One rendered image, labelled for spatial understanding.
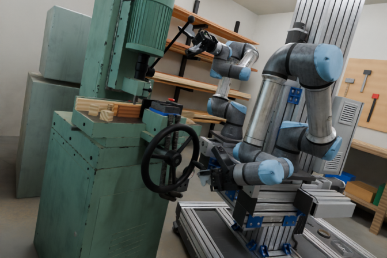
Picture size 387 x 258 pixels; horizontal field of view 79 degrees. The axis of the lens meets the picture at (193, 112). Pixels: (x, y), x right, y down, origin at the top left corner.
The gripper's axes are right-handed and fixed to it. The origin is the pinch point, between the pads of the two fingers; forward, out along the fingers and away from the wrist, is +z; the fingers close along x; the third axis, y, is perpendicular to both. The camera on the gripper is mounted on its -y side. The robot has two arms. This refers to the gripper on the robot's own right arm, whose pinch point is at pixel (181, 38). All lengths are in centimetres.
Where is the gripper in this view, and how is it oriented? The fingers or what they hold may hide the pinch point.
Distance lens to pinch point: 117.9
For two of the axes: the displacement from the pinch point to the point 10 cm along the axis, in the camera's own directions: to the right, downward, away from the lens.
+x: 3.6, 8.4, -4.0
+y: 6.4, -5.4, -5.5
